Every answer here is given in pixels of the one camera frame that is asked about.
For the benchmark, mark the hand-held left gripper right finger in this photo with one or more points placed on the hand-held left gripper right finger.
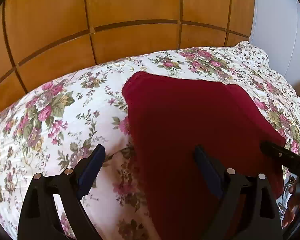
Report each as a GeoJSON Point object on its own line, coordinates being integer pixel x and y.
{"type": "Point", "coordinates": [208, 171]}

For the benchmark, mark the person's right hand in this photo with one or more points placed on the person's right hand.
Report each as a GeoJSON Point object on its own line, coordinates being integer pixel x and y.
{"type": "Point", "coordinates": [294, 205]}

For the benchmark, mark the dark red garment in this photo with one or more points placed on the dark red garment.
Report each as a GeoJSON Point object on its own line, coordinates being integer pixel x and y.
{"type": "Point", "coordinates": [190, 110]}

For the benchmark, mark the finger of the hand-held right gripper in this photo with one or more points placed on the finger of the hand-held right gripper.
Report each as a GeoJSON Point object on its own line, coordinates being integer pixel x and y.
{"type": "Point", "coordinates": [274, 150]}

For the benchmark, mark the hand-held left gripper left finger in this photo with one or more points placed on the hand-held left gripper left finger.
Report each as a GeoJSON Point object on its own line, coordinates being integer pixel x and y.
{"type": "Point", "coordinates": [92, 167]}

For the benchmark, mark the wooden wardrobe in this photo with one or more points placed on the wooden wardrobe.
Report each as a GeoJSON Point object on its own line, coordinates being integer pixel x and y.
{"type": "Point", "coordinates": [90, 17]}

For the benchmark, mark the floral bedspread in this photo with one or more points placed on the floral bedspread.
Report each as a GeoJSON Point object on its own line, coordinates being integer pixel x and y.
{"type": "Point", "coordinates": [65, 110]}

